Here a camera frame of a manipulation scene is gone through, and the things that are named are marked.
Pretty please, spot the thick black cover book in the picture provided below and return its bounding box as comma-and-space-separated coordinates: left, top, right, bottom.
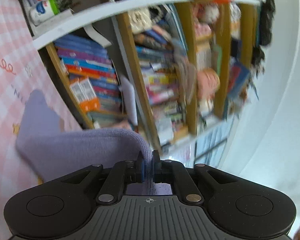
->
83, 25, 113, 48

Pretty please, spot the row of colourful paperback books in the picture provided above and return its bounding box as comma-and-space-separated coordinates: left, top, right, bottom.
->
133, 25, 193, 145

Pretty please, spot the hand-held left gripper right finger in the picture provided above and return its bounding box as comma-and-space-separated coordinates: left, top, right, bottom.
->
152, 150, 239, 205

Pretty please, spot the white quilted pearl handbag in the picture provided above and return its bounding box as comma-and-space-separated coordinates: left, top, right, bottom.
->
127, 7, 156, 34

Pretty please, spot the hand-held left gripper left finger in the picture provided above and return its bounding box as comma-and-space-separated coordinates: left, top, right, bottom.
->
61, 151, 145, 205

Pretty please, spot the white jar with green rim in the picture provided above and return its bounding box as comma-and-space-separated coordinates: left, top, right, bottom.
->
29, 0, 61, 26

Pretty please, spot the row of blue purple books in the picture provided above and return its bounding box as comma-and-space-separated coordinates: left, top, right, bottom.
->
53, 34, 132, 129

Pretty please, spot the purple knit garment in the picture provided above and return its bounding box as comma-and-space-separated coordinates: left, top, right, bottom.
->
16, 89, 172, 196

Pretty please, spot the white wooden bookshelf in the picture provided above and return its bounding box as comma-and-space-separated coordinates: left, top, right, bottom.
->
20, 0, 263, 173

